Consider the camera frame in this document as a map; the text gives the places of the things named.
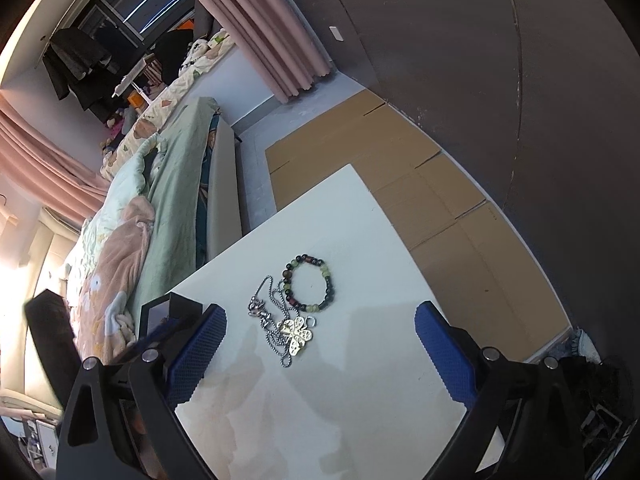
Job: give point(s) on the green sheeted bed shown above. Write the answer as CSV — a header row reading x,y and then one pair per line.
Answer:
x,y
196,200

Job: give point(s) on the pink curtain by window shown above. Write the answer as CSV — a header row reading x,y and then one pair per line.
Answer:
x,y
51,175

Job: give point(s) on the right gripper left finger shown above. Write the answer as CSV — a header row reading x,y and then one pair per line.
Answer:
x,y
164,376

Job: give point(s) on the white small folding table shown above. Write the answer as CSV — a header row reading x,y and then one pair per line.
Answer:
x,y
129,80

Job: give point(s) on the flattened brown cardboard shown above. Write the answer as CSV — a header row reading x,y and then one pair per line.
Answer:
x,y
484,278

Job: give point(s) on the black jewelry box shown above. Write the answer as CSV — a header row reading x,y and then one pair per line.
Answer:
x,y
164,309

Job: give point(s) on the white wall switch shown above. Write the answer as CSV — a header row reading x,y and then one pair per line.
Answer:
x,y
336,33

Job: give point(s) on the pink curtain by wardrobe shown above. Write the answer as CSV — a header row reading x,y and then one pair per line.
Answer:
x,y
274,41

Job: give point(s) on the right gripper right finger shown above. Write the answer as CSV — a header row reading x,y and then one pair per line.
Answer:
x,y
508,427

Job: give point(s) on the pink floral blanket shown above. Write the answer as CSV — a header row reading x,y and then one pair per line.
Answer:
x,y
102,324

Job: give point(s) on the dark brown wardrobe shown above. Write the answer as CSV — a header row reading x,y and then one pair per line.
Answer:
x,y
538,100

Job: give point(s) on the floral window seat cushion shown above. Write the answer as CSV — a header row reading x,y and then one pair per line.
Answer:
x,y
203,56

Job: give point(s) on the hanging dark clothes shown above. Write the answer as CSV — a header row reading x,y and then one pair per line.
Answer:
x,y
76,63

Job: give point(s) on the pale green duvet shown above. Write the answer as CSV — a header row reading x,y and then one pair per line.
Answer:
x,y
127,184

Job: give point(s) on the gold butterfly pendant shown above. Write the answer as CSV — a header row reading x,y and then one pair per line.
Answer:
x,y
297,332

